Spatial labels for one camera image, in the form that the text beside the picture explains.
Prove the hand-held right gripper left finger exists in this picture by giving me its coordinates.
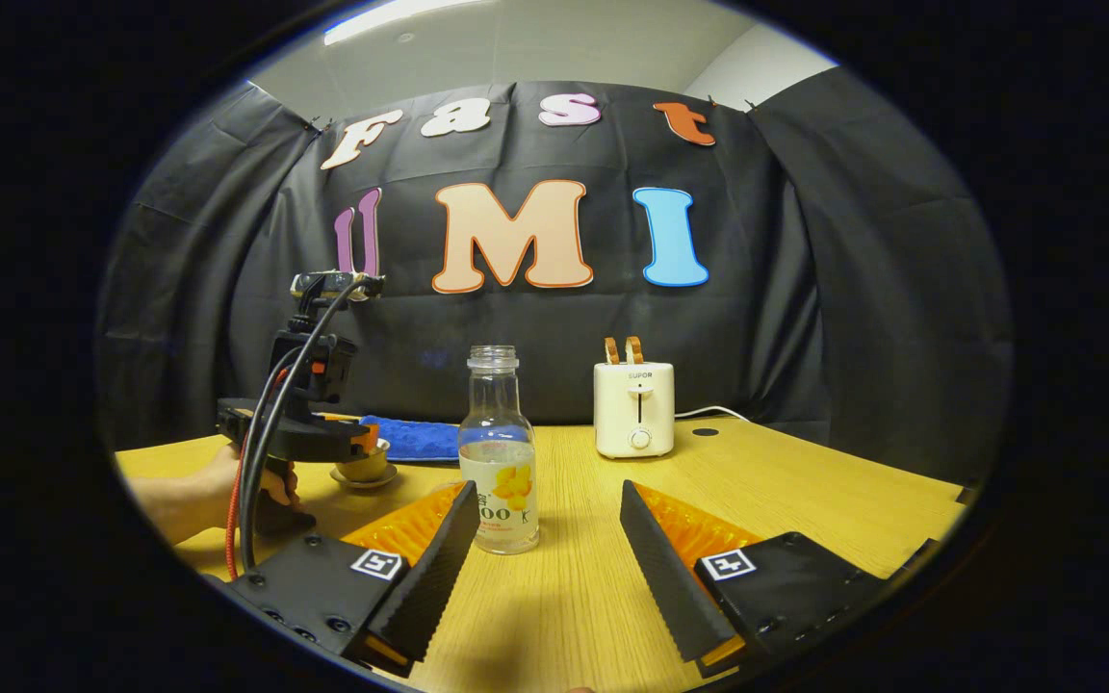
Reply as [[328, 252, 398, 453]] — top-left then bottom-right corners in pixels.
[[211, 480, 481, 680]]

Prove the red coiled cable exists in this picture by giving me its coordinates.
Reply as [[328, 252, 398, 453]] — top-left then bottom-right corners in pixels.
[[224, 435, 245, 580]]

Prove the white toaster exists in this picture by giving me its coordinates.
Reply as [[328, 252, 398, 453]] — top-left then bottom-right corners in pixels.
[[594, 361, 676, 459]]

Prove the cream ceramic teacup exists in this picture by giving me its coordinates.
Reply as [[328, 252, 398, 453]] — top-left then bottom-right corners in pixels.
[[338, 441, 392, 482]]

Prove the clear water bottle yellow label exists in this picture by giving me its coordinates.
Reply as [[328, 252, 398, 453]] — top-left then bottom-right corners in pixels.
[[458, 346, 541, 555]]

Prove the blue towel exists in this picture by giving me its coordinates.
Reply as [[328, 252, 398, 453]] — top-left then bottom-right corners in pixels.
[[359, 415, 464, 463]]

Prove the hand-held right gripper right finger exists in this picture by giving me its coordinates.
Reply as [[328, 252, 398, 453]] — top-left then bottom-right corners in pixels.
[[619, 480, 912, 680]]

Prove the black backdrop cloth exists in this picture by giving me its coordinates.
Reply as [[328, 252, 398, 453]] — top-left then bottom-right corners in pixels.
[[97, 67, 1016, 482]]

